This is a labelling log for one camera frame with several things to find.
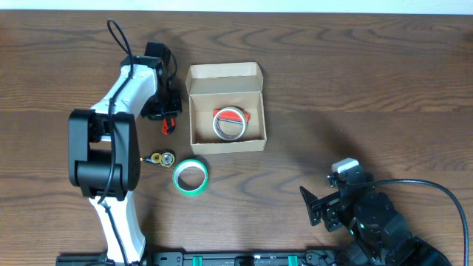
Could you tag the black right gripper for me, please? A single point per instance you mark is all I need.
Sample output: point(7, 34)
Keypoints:
point(321, 203)

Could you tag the brown cardboard box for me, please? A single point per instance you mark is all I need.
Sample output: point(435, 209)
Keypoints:
point(215, 86)

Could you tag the yellow black correction tape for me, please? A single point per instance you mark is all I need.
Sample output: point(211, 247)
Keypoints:
point(164, 158)

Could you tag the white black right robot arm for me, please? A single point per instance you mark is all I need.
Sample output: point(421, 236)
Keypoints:
point(381, 234)

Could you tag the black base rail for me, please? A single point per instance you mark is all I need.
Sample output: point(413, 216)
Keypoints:
point(306, 258)

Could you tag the green tape roll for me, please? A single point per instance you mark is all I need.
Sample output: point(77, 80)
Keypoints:
point(182, 166)

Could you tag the red utility knife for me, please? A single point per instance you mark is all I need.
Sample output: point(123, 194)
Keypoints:
point(169, 125)

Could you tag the red stapler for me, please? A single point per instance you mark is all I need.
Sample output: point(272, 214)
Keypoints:
point(230, 117)

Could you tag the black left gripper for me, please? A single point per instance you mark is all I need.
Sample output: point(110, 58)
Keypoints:
point(162, 109)

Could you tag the white tape roll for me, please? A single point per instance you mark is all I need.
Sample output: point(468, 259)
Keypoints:
point(220, 133)

